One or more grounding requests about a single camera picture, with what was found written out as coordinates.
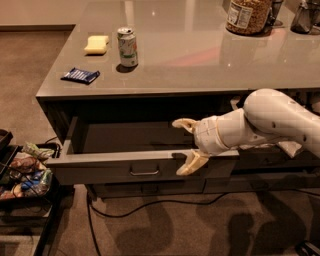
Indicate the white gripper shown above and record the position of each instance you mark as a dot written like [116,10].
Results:
[207,136]

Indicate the grey drawer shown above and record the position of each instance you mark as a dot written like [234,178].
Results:
[96,153]
[262,182]
[169,187]
[274,158]

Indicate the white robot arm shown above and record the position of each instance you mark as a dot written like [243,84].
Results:
[267,115]

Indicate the grey counter cabinet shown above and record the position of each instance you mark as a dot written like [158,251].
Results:
[189,65]

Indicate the green white soda can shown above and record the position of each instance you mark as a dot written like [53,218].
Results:
[127,47]

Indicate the blue snack bar wrapper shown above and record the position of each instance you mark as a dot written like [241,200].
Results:
[81,76]

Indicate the yellow sponge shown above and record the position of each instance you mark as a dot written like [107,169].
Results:
[97,44]

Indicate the large jar of nuts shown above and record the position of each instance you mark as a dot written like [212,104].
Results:
[247,17]

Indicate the dark stemmed object behind jar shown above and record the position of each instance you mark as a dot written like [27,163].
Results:
[273,12]

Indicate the black tray of snacks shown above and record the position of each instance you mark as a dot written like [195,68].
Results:
[24,173]

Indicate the dark glass container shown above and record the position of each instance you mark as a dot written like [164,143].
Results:
[307,17]

